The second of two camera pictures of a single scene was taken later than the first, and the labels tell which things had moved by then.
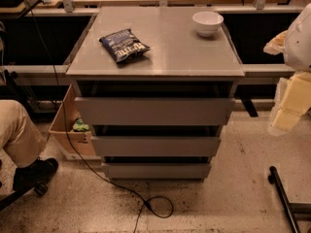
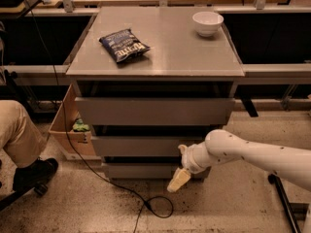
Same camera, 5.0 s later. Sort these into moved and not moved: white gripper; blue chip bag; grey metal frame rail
Moved: white gripper
Not moved: grey metal frame rail; blue chip bag
